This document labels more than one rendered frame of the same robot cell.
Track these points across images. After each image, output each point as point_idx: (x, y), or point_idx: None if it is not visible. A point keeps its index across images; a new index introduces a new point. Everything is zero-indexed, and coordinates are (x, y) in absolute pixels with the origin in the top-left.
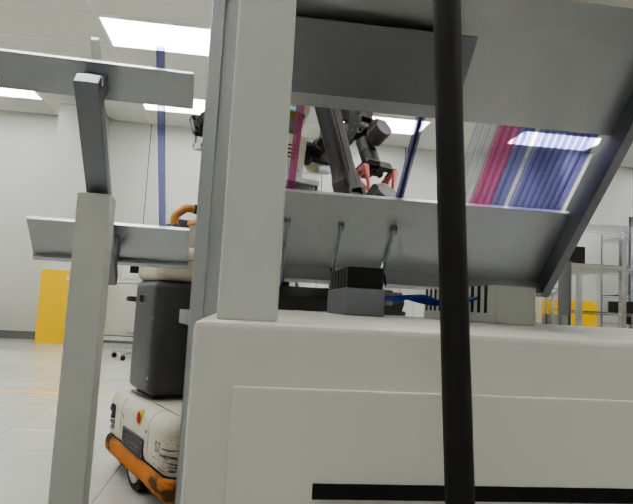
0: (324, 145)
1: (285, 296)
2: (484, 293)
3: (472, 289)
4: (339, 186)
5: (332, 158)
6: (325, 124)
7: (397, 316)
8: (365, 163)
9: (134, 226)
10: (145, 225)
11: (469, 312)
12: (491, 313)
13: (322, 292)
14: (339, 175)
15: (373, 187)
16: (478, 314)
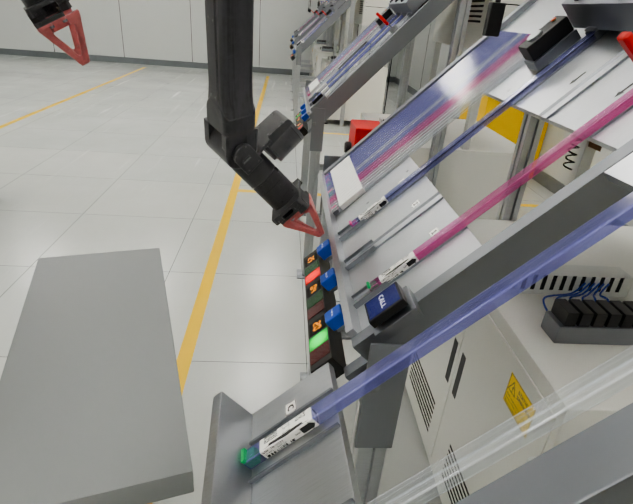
0: (224, 48)
1: (341, 339)
2: (619, 282)
3: (603, 279)
4: (243, 126)
5: (236, 75)
6: (240, 7)
7: (533, 308)
8: (78, 10)
9: (354, 469)
10: (345, 441)
11: (594, 291)
12: (624, 292)
13: (330, 302)
14: (245, 107)
15: (285, 124)
16: (606, 292)
